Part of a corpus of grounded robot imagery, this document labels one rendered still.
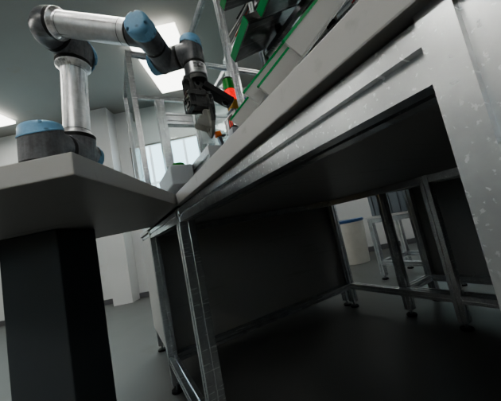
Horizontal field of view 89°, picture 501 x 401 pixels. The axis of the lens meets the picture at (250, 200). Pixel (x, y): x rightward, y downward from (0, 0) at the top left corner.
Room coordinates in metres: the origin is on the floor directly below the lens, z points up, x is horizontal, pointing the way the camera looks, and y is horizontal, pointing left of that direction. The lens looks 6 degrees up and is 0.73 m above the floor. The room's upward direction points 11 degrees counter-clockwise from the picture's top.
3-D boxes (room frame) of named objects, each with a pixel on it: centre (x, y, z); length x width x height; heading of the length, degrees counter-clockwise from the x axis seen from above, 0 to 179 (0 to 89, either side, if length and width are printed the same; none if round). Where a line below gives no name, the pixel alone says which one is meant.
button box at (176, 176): (0.84, 0.23, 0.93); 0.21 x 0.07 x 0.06; 29
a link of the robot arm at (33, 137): (0.75, 0.59, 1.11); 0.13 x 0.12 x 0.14; 173
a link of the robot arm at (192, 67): (0.81, 0.10, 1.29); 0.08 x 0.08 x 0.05
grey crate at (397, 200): (2.41, -1.48, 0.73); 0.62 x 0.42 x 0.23; 29
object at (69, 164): (0.74, 0.54, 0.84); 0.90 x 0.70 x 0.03; 0
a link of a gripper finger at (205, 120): (0.80, 0.09, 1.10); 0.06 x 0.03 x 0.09; 119
